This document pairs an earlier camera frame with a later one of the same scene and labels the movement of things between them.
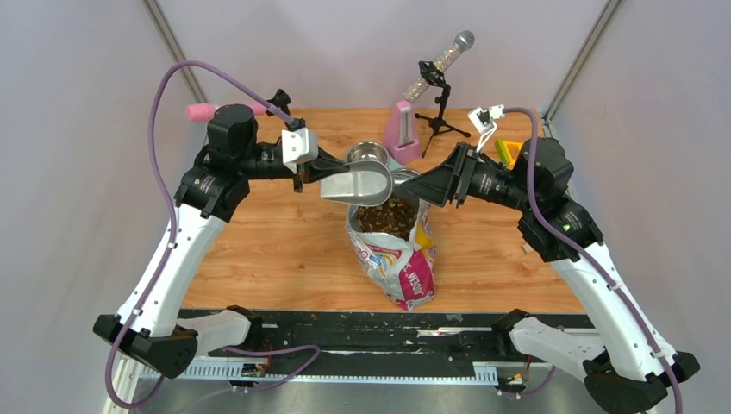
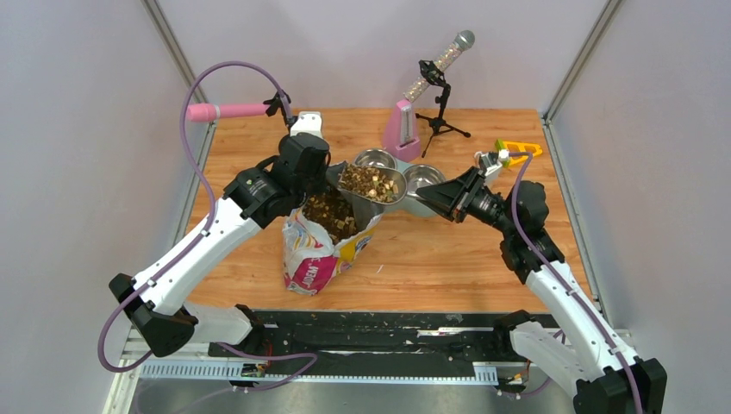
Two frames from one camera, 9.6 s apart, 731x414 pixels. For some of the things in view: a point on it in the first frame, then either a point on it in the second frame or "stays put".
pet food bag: (395, 245) → (323, 236)
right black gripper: (453, 175) → (453, 197)
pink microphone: (204, 112) stays put
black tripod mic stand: (434, 77) stays put
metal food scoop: (365, 183) stays put
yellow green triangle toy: (508, 152) stays put
